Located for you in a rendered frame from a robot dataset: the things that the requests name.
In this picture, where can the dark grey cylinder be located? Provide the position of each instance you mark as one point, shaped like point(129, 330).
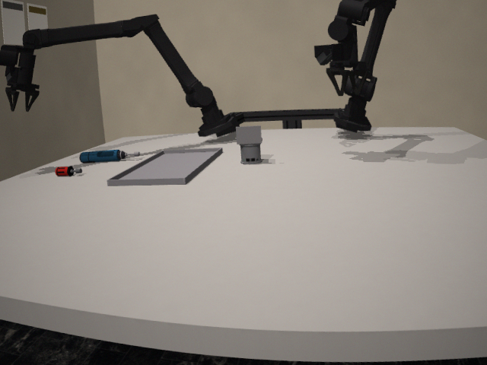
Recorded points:
point(250, 153)

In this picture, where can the red-handled nut driver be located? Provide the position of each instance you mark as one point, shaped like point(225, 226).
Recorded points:
point(67, 171)

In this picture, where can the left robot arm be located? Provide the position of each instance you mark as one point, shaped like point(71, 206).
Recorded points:
point(351, 12)

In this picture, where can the grey l-shaped bracket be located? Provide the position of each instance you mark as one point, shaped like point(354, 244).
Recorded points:
point(249, 134)

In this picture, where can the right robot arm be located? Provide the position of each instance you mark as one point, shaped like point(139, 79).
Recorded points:
point(198, 96)

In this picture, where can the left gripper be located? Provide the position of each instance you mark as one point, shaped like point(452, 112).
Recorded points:
point(349, 52)

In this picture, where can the blue electric nut driver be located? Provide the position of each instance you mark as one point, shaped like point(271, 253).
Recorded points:
point(104, 156)

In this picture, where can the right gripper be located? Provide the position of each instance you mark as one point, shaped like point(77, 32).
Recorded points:
point(24, 83)

